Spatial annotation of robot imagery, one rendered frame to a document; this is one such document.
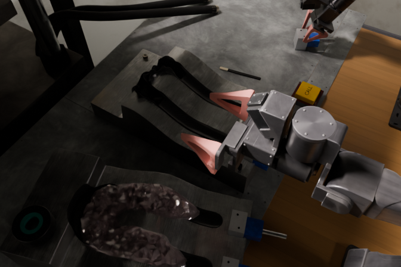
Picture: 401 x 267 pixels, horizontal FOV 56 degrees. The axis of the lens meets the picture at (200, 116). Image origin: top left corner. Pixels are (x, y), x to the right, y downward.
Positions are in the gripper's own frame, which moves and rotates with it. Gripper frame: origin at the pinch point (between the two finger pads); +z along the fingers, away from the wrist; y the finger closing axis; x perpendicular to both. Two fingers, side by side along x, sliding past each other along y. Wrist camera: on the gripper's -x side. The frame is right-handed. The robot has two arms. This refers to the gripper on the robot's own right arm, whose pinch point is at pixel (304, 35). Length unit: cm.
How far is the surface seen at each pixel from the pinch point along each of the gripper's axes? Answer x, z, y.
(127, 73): -50, 26, 21
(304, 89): -1.9, 1.9, 23.4
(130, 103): -50, 17, 39
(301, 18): 3.7, 3.4, -14.8
